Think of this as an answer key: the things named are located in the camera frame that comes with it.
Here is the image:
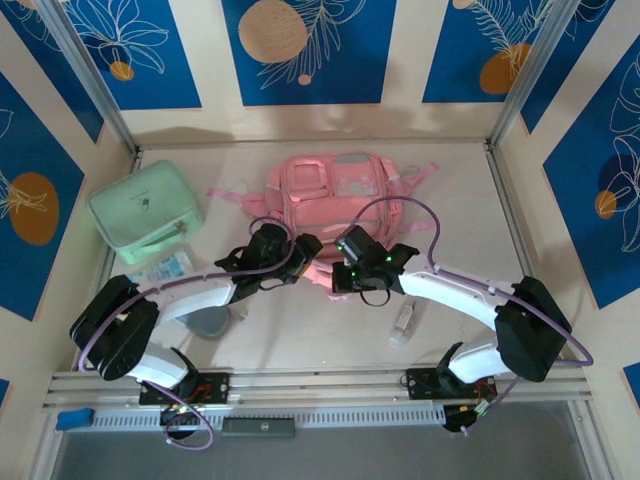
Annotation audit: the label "clear plastic supply tube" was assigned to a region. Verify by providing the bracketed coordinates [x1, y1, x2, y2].
[388, 301, 419, 350]

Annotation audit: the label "pink school backpack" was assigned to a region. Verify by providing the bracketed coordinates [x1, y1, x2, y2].
[207, 152, 441, 302]

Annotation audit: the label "grey oval pencil case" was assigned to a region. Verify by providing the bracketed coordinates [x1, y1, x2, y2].
[185, 307, 233, 340]

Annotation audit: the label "blue tissue packet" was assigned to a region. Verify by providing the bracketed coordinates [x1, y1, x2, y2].
[127, 244, 199, 284]

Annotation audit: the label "mint green zip case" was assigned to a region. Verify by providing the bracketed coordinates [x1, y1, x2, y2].
[88, 159, 205, 265]

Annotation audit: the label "blue poster beige circle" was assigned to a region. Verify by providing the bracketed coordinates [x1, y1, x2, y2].
[221, 0, 399, 107]

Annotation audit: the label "grey green rectangular device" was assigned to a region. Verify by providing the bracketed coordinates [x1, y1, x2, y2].
[221, 417, 296, 439]

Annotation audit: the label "blue poster white flower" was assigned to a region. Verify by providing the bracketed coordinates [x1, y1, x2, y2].
[64, 0, 204, 111]

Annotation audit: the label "blue poster dark circle leaves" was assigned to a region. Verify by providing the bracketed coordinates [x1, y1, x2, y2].
[542, 37, 640, 310]

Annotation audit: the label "blue poster orange circle fern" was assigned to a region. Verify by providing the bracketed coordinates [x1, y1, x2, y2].
[421, 0, 561, 105]

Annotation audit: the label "blue poster orange oval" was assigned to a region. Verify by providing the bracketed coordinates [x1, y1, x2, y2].
[0, 69, 86, 321]

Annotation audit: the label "blue foam block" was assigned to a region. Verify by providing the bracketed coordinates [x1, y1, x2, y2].
[55, 408, 95, 431]

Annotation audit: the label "blue poster white leaf lines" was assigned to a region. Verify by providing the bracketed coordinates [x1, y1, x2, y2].
[0, 0, 106, 144]

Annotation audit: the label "blue poster thin white lines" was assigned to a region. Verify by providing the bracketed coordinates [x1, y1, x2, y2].
[519, 0, 619, 134]

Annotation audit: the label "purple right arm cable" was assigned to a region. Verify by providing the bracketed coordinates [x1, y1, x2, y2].
[349, 197, 595, 436]

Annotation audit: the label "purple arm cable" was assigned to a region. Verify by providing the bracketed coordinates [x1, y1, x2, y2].
[349, 197, 595, 436]
[77, 217, 301, 454]

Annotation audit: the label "aluminium front frame rail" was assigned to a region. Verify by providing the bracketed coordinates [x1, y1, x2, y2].
[42, 369, 596, 414]

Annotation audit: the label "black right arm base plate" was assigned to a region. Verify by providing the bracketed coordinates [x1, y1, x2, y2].
[405, 367, 496, 401]

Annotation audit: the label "grey slotted cable duct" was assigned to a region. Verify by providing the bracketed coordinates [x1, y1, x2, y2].
[92, 405, 446, 430]

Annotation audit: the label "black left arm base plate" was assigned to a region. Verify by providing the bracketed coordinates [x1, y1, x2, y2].
[138, 372, 234, 406]

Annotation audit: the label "black cable bracket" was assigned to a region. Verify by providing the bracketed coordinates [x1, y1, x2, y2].
[442, 403, 494, 437]
[158, 405, 202, 444]

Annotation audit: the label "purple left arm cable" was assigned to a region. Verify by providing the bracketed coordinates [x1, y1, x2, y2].
[77, 217, 301, 454]

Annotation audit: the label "aluminium corner post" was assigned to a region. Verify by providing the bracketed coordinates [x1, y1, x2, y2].
[35, 0, 141, 156]
[487, 0, 571, 151]

